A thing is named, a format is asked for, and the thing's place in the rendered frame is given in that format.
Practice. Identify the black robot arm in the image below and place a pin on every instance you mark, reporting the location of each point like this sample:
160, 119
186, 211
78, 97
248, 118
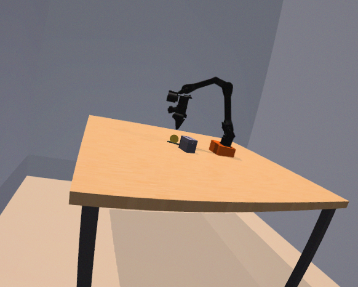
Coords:
227, 88

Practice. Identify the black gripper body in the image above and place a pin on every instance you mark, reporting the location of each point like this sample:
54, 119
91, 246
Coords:
181, 112

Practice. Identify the gold coin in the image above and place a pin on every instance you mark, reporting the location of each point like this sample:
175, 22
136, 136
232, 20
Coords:
174, 138

